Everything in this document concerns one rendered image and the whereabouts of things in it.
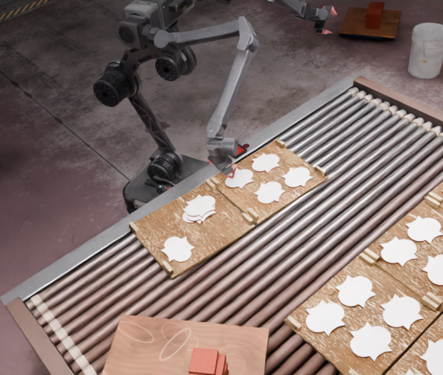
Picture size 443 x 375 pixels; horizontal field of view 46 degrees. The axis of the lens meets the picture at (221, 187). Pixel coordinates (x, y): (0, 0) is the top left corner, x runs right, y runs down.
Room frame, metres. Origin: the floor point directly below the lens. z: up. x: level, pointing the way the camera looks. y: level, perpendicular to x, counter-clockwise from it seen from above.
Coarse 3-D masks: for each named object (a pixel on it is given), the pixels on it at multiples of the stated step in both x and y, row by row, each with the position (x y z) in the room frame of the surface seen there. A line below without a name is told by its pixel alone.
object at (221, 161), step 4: (208, 156) 1.72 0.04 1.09; (212, 156) 1.66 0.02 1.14; (216, 156) 1.66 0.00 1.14; (220, 156) 1.66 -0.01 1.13; (224, 156) 1.68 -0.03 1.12; (228, 156) 1.69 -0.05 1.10; (212, 160) 1.70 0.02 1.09; (216, 160) 1.66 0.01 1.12; (220, 160) 1.66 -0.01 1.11; (224, 160) 1.67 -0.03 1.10; (228, 160) 1.67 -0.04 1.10; (216, 164) 1.67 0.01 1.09; (220, 164) 1.66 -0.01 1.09; (224, 164) 1.65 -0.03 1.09; (228, 164) 1.65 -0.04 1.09; (220, 168) 1.64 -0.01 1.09; (224, 168) 1.64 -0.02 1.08
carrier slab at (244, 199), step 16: (272, 144) 1.93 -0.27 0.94; (288, 160) 1.81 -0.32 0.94; (304, 160) 1.79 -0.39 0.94; (224, 176) 1.75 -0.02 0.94; (256, 176) 1.72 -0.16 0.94; (272, 176) 1.71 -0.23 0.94; (320, 176) 1.67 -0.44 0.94; (224, 192) 1.65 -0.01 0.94; (240, 192) 1.64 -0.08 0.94; (288, 192) 1.60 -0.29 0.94; (304, 192) 1.59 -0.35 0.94; (240, 208) 1.54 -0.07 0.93; (256, 208) 1.53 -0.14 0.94; (272, 208) 1.52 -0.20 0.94
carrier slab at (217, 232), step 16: (192, 192) 1.67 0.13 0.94; (208, 192) 1.66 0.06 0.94; (160, 208) 1.60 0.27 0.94; (176, 208) 1.58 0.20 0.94; (224, 208) 1.55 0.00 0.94; (144, 224) 1.52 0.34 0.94; (160, 224) 1.50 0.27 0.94; (176, 224) 1.49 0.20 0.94; (192, 224) 1.48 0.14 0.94; (208, 224) 1.47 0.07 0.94; (224, 224) 1.46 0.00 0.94; (240, 224) 1.45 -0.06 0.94; (144, 240) 1.42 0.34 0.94; (160, 240) 1.41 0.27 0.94; (192, 240) 1.39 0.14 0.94; (208, 240) 1.38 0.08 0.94; (224, 240) 1.37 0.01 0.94; (160, 256) 1.33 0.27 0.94; (192, 256) 1.31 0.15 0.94; (208, 256) 1.31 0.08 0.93; (176, 272) 1.24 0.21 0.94
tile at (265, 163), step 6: (264, 156) 1.84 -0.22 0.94; (270, 156) 1.84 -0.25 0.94; (276, 156) 1.83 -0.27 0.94; (258, 162) 1.81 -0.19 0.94; (264, 162) 1.80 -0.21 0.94; (270, 162) 1.80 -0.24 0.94; (276, 162) 1.79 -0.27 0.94; (252, 168) 1.77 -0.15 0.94; (258, 168) 1.77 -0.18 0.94; (264, 168) 1.76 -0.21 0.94; (270, 168) 1.76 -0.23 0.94
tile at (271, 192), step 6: (264, 186) 1.65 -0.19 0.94; (270, 186) 1.64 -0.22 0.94; (276, 186) 1.64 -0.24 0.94; (258, 192) 1.61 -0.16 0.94; (264, 192) 1.61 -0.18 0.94; (270, 192) 1.60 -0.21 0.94; (276, 192) 1.60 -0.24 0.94; (282, 192) 1.60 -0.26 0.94; (258, 198) 1.58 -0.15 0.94; (264, 198) 1.57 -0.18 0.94; (270, 198) 1.57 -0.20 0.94; (276, 198) 1.56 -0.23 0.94; (264, 204) 1.55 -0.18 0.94
